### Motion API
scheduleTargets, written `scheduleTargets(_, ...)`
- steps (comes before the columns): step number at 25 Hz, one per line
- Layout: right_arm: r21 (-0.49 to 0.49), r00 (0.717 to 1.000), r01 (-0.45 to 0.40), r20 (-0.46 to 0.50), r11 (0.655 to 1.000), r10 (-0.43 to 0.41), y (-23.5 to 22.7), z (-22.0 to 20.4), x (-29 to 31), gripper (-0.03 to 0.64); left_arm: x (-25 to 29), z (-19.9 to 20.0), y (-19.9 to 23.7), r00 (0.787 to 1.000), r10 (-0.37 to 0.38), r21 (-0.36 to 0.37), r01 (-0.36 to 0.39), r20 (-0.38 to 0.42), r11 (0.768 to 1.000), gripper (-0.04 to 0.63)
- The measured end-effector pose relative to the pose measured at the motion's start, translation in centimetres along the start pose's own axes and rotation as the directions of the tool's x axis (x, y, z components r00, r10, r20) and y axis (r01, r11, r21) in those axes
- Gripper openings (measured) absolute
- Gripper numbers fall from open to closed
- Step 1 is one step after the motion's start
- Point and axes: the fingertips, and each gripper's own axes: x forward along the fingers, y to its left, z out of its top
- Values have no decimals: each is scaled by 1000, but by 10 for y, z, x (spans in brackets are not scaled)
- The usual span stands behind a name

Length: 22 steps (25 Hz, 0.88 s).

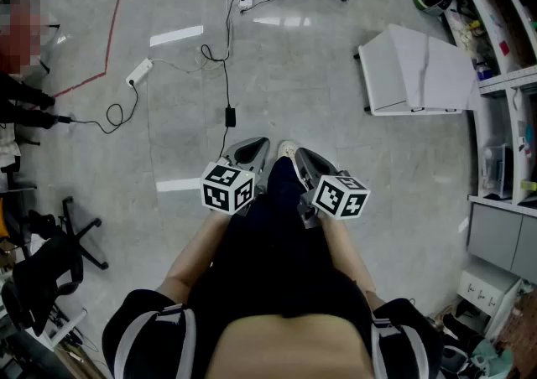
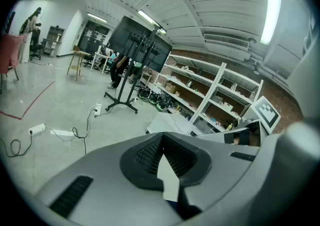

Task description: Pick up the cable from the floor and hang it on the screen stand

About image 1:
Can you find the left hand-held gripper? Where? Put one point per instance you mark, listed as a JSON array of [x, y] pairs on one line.
[[228, 188]]

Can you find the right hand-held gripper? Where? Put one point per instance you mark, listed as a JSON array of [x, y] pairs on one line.
[[340, 199]]

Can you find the person's right forearm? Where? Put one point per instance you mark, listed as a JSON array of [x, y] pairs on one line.
[[348, 255]]

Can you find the person's left forearm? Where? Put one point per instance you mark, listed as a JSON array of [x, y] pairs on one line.
[[197, 251]]

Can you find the black power adapter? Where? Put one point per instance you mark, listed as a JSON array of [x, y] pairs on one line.
[[230, 117]]

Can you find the small white power strip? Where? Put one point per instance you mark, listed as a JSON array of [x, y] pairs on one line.
[[140, 70]]

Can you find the person's black trousers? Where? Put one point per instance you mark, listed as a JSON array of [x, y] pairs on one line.
[[277, 243]]

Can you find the person's chest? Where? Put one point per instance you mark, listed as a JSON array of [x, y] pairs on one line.
[[293, 348]]

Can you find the clear plastic container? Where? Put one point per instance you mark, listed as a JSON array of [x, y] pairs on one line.
[[497, 172]]

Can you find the red floor tape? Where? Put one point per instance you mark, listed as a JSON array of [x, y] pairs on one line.
[[116, 21]]

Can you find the blue box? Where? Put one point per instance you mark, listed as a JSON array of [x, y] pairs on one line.
[[483, 74]]

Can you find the person's black shirt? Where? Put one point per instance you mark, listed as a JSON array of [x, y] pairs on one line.
[[138, 310]]

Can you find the yellow toy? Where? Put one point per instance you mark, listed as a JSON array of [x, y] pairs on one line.
[[474, 25]]

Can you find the white storage box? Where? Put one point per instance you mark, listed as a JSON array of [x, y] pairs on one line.
[[486, 289]]

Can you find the white shelving unit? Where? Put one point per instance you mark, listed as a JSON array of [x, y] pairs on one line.
[[507, 77]]

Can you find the red card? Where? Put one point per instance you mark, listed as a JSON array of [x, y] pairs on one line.
[[504, 48]]

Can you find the black office chair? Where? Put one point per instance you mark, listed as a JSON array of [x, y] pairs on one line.
[[42, 276]]

